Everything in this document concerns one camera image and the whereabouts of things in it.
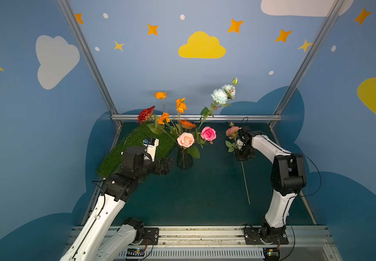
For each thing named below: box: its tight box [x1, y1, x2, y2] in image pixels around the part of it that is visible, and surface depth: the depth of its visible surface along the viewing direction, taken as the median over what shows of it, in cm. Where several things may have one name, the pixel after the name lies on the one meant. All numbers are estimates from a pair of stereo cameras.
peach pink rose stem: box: [177, 132, 201, 159], surface depth 59 cm
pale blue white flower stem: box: [197, 77, 240, 130], surface depth 72 cm
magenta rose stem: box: [200, 126, 217, 145], surface depth 61 cm
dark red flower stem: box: [136, 105, 179, 145], surface depth 73 cm
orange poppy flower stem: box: [154, 91, 168, 114], surface depth 86 cm
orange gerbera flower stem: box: [179, 119, 197, 130], surface depth 82 cm
